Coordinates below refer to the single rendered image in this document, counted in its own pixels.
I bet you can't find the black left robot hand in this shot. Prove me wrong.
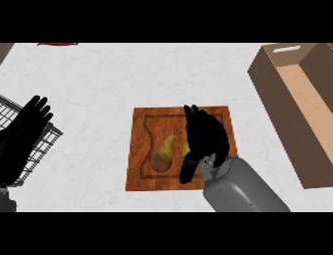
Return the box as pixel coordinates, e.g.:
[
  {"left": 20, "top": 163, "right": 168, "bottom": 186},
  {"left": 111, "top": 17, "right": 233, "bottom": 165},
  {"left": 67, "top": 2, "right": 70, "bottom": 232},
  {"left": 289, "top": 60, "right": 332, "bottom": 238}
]
[{"left": 0, "top": 95, "right": 57, "bottom": 188}]

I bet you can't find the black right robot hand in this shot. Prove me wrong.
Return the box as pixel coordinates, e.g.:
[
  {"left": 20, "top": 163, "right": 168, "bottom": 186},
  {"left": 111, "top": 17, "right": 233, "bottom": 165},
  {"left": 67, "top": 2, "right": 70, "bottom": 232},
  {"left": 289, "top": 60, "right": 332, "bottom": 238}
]
[{"left": 178, "top": 104, "right": 231, "bottom": 185}]

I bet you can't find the yellow lemon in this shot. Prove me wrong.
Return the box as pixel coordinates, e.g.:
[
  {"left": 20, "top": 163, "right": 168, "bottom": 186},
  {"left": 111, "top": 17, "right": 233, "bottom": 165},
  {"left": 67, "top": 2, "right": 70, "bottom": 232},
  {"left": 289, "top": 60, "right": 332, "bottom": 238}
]
[{"left": 180, "top": 140, "right": 191, "bottom": 159}]

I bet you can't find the brown wooden cutting board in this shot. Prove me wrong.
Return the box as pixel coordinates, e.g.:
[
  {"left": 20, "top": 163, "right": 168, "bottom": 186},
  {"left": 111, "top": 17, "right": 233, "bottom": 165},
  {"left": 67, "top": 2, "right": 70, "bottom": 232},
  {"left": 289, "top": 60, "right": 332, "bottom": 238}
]
[{"left": 125, "top": 105, "right": 240, "bottom": 192}]

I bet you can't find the brown cardboard box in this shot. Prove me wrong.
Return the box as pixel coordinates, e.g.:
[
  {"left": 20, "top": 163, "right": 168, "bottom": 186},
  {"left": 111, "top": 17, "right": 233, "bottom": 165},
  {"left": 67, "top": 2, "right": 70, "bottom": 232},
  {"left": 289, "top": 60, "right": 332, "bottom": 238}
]
[{"left": 246, "top": 43, "right": 333, "bottom": 190}]

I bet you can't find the brown-green pear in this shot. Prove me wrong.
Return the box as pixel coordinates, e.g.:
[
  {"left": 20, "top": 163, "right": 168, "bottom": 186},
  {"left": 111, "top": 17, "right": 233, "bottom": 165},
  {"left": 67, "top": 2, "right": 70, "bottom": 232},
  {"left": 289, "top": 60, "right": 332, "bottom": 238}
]
[{"left": 148, "top": 133, "right": 178, "bottom": 173}]

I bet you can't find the dark red object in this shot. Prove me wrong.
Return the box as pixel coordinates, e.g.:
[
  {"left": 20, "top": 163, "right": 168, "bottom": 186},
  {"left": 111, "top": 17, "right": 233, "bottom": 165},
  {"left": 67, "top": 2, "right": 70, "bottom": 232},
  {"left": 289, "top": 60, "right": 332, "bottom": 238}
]
[{"left": 36, "top": 42, "right": 80, "bottom": 47}]

